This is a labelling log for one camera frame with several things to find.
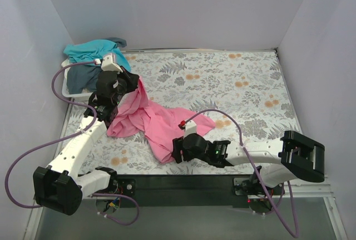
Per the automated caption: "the aluminium frame rail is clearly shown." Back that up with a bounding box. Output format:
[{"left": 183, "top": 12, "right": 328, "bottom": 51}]
[{"left": 23, "top": 173, "right": 348, "bottom": 240}]

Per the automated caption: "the purple cable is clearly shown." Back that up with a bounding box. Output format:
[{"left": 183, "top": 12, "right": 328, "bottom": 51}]
[
  {"left": 185, "top": 109, "right": 300, "bottom": 238},
  {"left": 4, "top": 61, "right": 140, "bottom": 226}
]

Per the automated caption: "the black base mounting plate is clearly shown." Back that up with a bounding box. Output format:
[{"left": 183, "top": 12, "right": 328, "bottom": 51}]
[{"left": 115, "top": 174, "right": 261, "bottom": 208}]

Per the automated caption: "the pink t shirt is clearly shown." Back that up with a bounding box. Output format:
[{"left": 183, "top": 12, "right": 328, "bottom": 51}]
[{"left": 106, "top": 75, "right": 216, "bottom": 164}]

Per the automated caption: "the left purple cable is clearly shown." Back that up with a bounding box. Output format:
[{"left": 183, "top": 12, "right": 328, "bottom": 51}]
[{"left": 4, "top": 61, "right": 140, "bottom": 226}]

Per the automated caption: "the grey blue t shirt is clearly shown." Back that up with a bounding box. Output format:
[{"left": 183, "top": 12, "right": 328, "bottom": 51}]
[{"left": 63, "top": 37, "right": 131, "bottom": 94}]

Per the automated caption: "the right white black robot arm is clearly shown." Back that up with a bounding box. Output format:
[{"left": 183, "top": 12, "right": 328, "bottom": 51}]
[{"left": 172, "top": 131, "right": 325, "bottom": 194}]

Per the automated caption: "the white plastic basket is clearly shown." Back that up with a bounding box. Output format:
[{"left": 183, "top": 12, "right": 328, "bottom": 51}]
[{"left": 62, "top": 65, "right": 96, "bottom": 101}]

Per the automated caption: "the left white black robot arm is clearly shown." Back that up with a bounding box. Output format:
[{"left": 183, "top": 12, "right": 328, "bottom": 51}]
[{"left": 33, "top": 70, "right": 139, "bottom": 215}]

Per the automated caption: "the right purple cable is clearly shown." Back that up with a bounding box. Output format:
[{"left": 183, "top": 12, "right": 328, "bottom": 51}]
[{"left": 185, "top": 109, "right": 300, "bottom": 238}]

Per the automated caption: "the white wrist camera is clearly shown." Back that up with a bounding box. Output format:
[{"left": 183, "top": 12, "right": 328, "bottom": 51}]
[
  {"left": 94, "top": 53, "right": 123, "bottom": 74},
  {"left": 179, "top": 120, "right": 197, "bottom": 138}
]

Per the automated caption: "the teal t shirt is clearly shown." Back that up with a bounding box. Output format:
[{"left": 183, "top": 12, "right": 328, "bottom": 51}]
[{"left": 63, "top": 40, "right": 131, "bottom": 71}]

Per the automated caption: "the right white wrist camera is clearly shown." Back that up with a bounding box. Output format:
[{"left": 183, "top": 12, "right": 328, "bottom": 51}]
[{"left": 179, "top": 120, "right": 197, "bottom": 138}]

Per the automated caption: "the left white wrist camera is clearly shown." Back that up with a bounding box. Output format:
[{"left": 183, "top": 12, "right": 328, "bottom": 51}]
[{"left": 94, "top": 53, "right": 123, "bottom": 74}]

